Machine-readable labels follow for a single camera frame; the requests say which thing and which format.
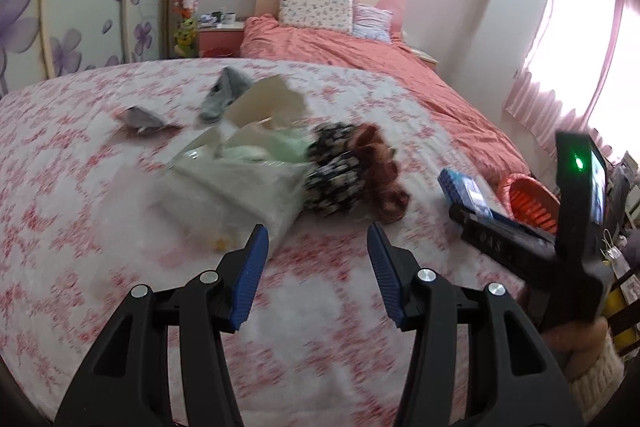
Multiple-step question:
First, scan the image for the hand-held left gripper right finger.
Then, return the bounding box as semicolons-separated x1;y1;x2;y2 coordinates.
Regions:
366;222;586;427

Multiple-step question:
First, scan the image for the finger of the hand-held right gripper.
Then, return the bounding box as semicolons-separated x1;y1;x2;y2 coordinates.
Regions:
448;202;558;283
492;209;558;244

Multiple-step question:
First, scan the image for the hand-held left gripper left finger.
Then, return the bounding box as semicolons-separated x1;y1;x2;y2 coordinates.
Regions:
55;224;271;427

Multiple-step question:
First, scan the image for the red plastic basket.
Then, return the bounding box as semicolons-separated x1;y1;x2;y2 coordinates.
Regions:
497;174;561;236

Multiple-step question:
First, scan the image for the blue patterned small box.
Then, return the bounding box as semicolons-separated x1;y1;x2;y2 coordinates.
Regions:
437;168;508;223

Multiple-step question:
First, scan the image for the person's right hand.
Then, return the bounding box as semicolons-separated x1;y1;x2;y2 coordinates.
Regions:
542;319;610;375

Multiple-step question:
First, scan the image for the white paper bag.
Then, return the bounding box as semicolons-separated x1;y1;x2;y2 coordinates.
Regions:
602;229;633;280

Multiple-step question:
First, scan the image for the clear plastic bag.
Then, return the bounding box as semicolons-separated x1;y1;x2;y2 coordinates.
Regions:
95;134;313;298

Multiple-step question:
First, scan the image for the dark wooden chair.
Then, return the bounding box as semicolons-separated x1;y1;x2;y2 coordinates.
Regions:
602;267;640;355

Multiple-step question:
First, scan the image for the black floral scrunchie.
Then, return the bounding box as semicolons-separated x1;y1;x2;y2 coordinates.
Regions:
302;122;371;220

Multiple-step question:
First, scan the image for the pale green packet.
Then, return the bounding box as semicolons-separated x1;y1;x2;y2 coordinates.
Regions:
220;127;313;165

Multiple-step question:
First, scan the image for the pink curtain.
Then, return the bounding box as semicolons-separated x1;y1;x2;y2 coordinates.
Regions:
502;0;640;148

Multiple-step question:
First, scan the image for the grey sock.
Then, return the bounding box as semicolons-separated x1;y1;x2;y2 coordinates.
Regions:
197;66;256;124

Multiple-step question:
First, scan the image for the pink floral tablecloth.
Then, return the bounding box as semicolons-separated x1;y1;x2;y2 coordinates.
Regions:
0;59;531;427

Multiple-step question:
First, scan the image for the bed with pink duvet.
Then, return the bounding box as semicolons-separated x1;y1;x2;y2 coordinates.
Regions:
240;14;533;188

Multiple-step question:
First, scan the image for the pink nightstand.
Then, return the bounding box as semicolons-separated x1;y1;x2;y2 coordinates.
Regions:
197;21;246;58

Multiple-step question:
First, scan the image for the striped ruffled pillow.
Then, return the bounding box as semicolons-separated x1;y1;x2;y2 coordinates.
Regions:
352;4;396;42

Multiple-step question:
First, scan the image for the green yellow plush toy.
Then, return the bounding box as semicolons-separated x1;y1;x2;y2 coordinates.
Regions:
174;19;198;56

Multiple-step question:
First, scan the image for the floral pillow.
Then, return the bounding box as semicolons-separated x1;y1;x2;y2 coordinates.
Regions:
277;0;356;32

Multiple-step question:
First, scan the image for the flower print sliding wardrobe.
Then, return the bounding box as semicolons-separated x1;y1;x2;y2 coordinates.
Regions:
0;0;183;98

